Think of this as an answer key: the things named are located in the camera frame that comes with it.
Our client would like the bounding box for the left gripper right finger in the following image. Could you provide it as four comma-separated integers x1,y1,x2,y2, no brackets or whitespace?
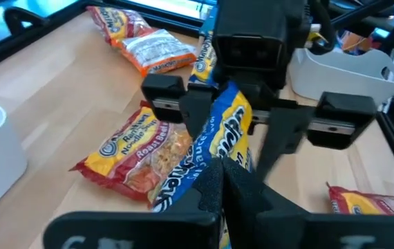
223,157,394,249

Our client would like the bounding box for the black frame bracket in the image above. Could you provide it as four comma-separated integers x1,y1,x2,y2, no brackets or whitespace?
3,6,50,36

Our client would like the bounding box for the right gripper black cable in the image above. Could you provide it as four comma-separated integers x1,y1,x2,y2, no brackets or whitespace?
306,0,337,56

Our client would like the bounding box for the blue Maruchan ramen pack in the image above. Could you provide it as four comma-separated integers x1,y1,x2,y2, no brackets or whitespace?
187,5,219,86
150,81,254,249

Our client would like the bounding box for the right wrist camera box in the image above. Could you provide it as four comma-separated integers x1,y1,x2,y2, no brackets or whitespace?
214,33,285,75

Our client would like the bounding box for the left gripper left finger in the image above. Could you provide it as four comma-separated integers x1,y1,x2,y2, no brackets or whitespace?
43,157,224,249

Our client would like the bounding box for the red Maruchan ramen pack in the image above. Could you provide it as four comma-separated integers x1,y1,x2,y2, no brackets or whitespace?
326,182,394,216
68,100,194,203

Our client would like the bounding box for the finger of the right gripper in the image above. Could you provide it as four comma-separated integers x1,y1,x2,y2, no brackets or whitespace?
179,84,218,139
256,107,314,181

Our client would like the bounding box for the light grey plastic bin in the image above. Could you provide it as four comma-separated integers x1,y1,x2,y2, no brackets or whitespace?
288,47,394,107

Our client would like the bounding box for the orange Maruchan ramen pack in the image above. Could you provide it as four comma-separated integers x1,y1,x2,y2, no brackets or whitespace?
86,5,155,48
117,28,198,77

